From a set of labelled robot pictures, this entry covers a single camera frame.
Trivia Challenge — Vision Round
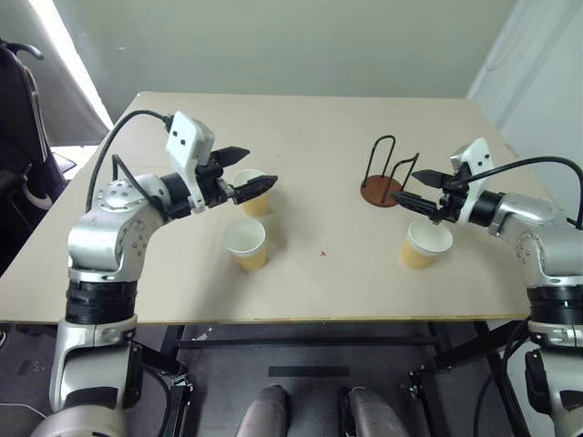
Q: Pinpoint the brown wire cup holder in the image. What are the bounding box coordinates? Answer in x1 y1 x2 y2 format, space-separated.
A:
359 134 421 208

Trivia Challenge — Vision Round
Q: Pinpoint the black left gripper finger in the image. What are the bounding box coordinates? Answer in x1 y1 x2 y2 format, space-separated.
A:
230 174 280 205
213 146 251 169

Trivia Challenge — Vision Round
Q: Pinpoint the dark rounded shape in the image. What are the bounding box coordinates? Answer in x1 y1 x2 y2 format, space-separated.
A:
239 383 292 437
347 386 412 437

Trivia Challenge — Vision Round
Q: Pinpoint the black tape strip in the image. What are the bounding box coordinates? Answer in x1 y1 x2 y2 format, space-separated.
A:
268 364 352 380

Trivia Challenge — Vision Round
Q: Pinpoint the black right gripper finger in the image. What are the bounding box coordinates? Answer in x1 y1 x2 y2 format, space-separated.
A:
410 169 453 188
392 190 445 219

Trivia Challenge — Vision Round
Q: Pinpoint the white leaning panel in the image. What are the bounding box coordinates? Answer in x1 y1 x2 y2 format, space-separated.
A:
0 0 115 149

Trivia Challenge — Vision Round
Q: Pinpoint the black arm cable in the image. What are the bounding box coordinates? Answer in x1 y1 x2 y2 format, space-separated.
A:
85 109 177 220
448 156 583 229

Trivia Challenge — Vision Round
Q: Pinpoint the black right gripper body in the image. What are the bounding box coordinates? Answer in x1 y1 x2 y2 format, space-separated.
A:
435 162 472 224

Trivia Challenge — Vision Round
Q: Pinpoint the yellow paper cup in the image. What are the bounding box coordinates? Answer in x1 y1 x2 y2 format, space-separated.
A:
400 219 454 271
221 218 268 273
232 168 271 218

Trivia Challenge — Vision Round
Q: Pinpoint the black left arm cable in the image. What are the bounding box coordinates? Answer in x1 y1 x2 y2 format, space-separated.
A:
85 109 177 220

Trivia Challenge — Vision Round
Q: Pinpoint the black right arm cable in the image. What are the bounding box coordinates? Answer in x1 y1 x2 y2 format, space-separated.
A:
448 156 583 229

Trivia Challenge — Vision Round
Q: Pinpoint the black metal table frame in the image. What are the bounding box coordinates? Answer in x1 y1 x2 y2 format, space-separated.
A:
160 320 535 437

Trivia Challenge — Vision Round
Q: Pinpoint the black chair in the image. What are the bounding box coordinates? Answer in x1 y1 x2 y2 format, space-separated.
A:
0 39 77 279

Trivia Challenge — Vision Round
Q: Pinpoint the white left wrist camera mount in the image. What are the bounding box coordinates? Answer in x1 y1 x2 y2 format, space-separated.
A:
164 110 216 215

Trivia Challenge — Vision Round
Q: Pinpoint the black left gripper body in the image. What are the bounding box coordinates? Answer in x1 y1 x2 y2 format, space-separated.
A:
195 153 236 208

